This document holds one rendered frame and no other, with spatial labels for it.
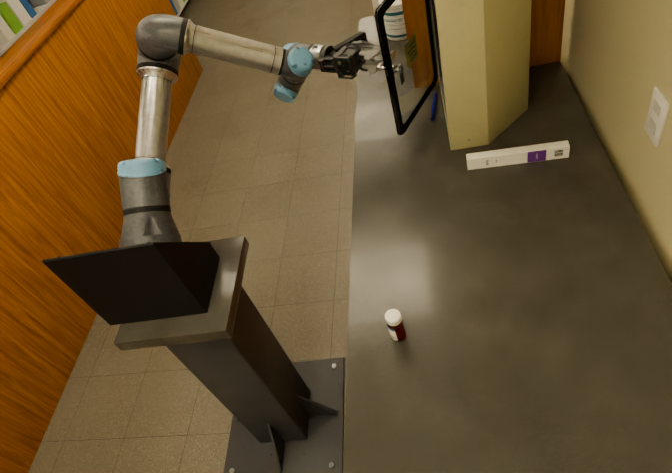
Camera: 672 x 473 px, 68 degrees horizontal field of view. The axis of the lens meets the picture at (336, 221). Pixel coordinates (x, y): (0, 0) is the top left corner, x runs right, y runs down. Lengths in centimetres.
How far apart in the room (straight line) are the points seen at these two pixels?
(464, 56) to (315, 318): 145
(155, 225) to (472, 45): 91
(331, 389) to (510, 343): 118
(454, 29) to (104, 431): 217
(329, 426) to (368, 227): 100
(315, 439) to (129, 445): 84
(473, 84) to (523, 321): 64
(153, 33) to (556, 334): 122
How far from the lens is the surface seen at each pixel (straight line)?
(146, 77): 157
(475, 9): 133
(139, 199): 132
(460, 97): 145
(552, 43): 186
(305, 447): 213
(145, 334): 143
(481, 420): 107
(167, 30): 147
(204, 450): 232
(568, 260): 127
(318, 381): 222
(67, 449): 270
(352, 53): 153
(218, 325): 133
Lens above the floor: 194
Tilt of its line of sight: 45 degrees down
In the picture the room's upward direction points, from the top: 20 degrees counter-clockwise
